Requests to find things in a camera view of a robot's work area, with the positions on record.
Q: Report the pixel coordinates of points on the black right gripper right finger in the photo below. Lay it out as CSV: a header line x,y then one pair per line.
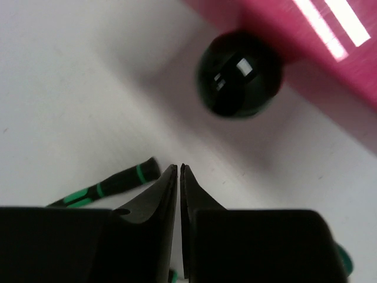
x,y
259,245

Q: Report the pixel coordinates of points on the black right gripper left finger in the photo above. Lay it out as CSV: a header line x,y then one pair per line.
x,y
131,243

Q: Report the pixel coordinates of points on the small black green screwdriver centre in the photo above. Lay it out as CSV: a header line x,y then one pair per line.
x,y
121,182

